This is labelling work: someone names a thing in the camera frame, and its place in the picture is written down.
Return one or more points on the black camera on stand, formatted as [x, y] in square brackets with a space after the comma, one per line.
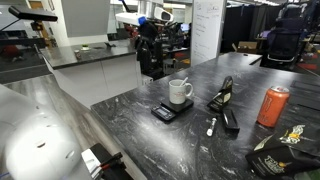
[33, 14]

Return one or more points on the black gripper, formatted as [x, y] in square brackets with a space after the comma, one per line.
[110, 168]

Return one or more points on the white and black background robot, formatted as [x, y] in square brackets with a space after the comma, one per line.
[148, 40]

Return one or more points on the black whiteboard eraser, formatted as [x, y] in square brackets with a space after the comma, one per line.
[230, 120]

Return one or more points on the white whiteboard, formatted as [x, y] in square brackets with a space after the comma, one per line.
[207, 30]

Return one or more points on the white counter island dark top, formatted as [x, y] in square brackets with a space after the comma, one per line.
[96, 71]

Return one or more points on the black snack bag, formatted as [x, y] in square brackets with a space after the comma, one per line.
[283, 160]

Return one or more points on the black stapler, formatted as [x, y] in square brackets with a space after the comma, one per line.
[222, 96]

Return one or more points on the white ceramic mug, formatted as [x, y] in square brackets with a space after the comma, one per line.
[176, 93]

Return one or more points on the white plastic spoon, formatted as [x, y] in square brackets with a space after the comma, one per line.
[183, 81]

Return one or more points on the black digital scale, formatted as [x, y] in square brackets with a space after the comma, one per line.
[173, 107]

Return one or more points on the cardboard box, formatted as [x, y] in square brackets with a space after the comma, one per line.
[246, 47]

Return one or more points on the orange drink can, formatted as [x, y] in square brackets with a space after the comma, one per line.
[272, 106]

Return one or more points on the black office chair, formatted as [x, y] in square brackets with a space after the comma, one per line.
[283, 43]

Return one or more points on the white dry erase marker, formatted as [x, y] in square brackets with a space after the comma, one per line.
[211, 126]

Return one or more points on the small can on counter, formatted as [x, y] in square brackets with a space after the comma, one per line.
[77, 54]

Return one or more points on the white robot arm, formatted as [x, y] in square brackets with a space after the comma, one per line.
[33, 140]

